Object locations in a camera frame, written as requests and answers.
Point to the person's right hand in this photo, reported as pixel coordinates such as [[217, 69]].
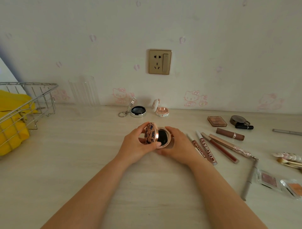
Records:
[[184, 148]]

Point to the person's left hand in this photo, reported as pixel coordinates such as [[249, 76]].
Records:
[[129, 148]]

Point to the pink blue patterned compact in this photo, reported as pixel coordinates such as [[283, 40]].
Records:
[[151, 133]]

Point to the silver round cushion compact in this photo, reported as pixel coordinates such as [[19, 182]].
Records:
[[138, 111]]

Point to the brown Colorkey lip gloss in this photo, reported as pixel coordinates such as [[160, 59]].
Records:
[[224, 151]]

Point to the white floral round compact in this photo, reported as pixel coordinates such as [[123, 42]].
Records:
[[162, 111]]

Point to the brown lipstick tube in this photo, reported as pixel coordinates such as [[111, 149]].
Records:
[[228, 134]]

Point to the ornate rose gold lip tube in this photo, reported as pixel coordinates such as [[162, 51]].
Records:
[[233, 147]]

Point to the small dark round compact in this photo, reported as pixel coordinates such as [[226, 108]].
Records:
[[237, 119]]

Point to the black lipstick tube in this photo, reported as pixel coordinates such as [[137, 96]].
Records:
[[245, 127]]

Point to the grey slim eyeliner pencil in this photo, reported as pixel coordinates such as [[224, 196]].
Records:
[[249, 181]]

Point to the pink single eyeshadow pan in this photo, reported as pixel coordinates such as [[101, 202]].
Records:
[[268, 179]]

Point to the grey pen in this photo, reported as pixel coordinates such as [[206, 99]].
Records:
[[287, 132]]

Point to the orange single eyeshadow pan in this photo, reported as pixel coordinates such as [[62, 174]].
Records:
[[293, 190]]

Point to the person's left forearm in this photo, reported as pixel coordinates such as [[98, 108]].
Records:
[[89, 195]]

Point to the person's right forearm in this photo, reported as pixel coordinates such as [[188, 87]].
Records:
[[226, 198]]

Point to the light wooden table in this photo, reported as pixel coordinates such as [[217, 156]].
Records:
[[70, 153]]

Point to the clear acrylic organizer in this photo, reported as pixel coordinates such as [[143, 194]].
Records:
[[83, 92]]

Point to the yellow plastic bag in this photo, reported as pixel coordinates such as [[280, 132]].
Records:
[[11, 113]]

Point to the white paper bag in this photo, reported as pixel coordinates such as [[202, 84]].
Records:
[[7, 73]]

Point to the gold wall socket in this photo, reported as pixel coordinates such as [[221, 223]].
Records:
[[160, 61]]

